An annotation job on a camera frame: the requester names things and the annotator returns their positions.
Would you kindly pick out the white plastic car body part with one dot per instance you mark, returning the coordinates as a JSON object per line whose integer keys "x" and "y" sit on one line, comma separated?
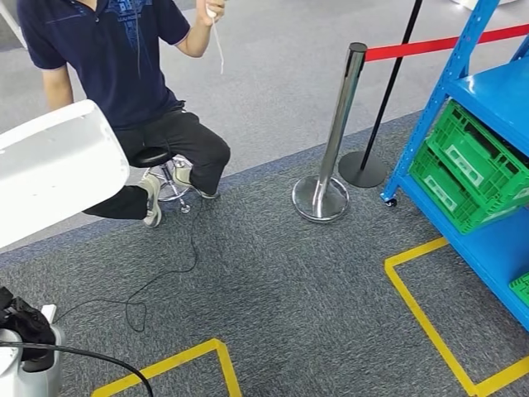
{"x": 53, "y": 170}

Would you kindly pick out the blue metal shelf rack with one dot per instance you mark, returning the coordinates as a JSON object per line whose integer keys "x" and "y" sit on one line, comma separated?
{"x": 496, "y": 93}

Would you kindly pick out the black seat chrome stool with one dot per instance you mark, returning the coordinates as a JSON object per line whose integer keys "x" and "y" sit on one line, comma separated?
{"x": 151, "y": 157}

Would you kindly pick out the seated person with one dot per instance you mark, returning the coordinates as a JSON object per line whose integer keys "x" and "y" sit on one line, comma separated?
{"x": 115, "y": 66}

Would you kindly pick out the red barrier belt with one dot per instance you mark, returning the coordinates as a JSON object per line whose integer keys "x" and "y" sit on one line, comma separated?
{"x": 413, "y": 48}

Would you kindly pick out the chrome stanchion post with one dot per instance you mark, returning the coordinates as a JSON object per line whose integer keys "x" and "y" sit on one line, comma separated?
{"x": 339, "y": 120}

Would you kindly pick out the black stanchion post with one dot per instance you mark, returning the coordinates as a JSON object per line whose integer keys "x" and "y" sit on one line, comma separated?
{"x": 364, "y": 170}

